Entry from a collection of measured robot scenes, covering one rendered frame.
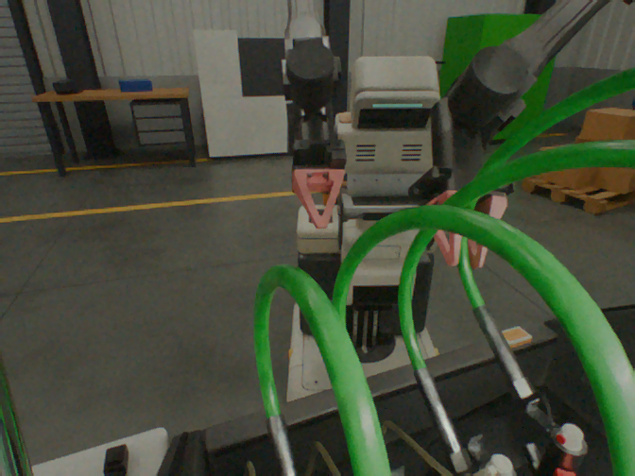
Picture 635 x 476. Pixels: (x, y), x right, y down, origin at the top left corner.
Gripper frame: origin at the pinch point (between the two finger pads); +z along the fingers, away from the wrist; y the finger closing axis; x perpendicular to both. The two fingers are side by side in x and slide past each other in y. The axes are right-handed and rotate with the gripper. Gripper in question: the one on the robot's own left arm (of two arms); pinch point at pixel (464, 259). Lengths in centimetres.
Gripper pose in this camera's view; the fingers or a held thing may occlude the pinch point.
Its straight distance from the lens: 46.2
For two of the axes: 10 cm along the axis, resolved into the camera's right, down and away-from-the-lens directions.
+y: 9.7, 1.1, 2.2
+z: -0.4, 9.5, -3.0
